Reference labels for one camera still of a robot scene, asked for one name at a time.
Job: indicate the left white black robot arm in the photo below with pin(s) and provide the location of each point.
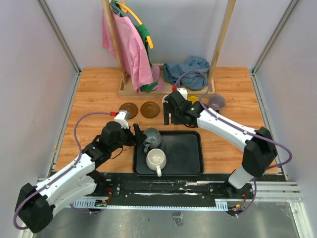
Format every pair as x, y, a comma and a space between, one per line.
38, 204

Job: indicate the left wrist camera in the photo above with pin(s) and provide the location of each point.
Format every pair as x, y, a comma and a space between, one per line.
122, 118

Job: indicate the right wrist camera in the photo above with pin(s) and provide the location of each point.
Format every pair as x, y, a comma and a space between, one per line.
183, 92

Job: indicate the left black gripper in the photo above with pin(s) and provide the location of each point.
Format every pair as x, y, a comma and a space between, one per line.
139, 136

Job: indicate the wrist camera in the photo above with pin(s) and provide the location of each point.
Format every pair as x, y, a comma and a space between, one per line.
122, 118
183, 92

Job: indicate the black plastic tray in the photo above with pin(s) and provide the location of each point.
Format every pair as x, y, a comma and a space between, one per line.
184, 154

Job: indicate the yellow clothes hanger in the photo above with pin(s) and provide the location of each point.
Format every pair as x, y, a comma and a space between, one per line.
127, 9

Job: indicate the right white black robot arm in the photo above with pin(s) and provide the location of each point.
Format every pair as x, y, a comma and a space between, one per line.
258, 151

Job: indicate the pink shirt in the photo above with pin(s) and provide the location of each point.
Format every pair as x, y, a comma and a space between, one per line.
131, 49

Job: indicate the blue crumpled cloth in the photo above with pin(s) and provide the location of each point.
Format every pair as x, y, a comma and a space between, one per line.
193, 73

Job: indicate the yellow glass mug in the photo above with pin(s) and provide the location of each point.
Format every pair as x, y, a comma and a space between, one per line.
193, 99

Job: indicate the green garment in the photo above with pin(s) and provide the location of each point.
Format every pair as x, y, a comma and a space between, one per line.
146, 37

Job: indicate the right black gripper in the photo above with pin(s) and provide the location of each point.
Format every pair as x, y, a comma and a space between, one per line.
167, 110

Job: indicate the grey ceramic mug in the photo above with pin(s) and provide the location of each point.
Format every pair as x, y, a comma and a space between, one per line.
153, 139

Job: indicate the white ceramic mug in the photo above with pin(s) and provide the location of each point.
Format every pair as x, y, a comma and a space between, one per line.
156, 160

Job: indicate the wooden clothes rack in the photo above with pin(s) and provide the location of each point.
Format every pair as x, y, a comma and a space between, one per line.
140, 77

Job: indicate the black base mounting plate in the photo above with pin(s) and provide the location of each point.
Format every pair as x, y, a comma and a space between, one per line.
215, 185

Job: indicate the purple glass cup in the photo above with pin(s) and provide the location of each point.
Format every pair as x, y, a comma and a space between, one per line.
217, 102

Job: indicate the grey slotted cable duct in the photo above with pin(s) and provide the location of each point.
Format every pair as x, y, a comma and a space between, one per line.
147, 203

